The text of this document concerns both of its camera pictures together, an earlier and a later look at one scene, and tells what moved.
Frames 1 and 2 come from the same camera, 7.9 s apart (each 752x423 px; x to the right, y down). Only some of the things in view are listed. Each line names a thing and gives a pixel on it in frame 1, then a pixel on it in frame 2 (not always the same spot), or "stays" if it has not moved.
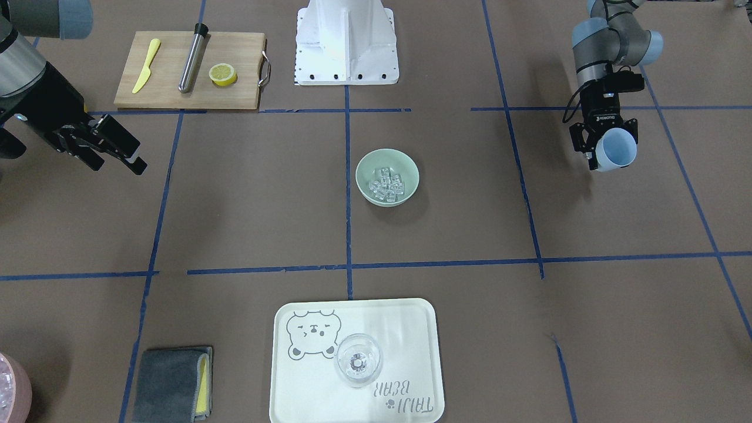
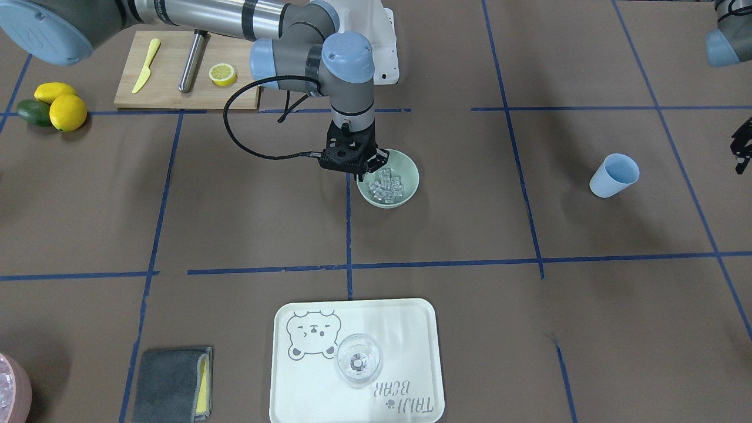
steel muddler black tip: [201, 30] stays
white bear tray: [306, 388] stays
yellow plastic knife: [145, 76] stays
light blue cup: [616, 148] to [617, 172]
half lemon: [222, 74] stays
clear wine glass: [359, 360] stays
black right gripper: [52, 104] to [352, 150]
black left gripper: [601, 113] to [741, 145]
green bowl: [386, 177] stays
